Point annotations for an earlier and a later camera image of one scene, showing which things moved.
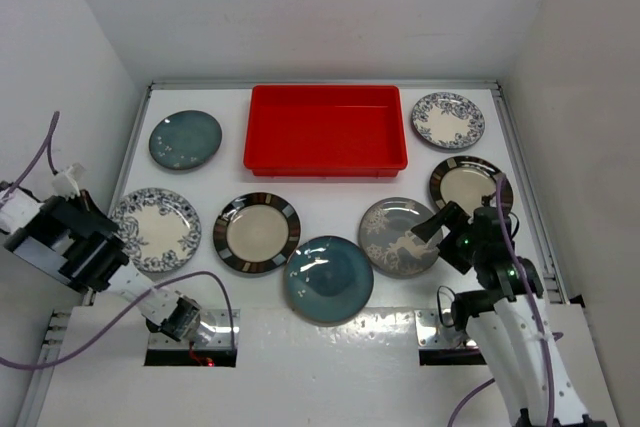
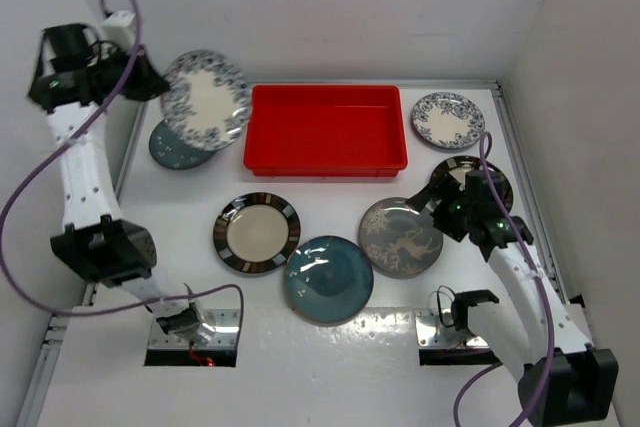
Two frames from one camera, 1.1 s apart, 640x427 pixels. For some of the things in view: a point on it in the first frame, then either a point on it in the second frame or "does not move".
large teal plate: (328, 280) does not move
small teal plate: (185, 140) does not move
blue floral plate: (160, 229) to (209, 102)
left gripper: (85, 205) to (149, 82)
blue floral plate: (448, 120) does not move
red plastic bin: (325, 131) does not move
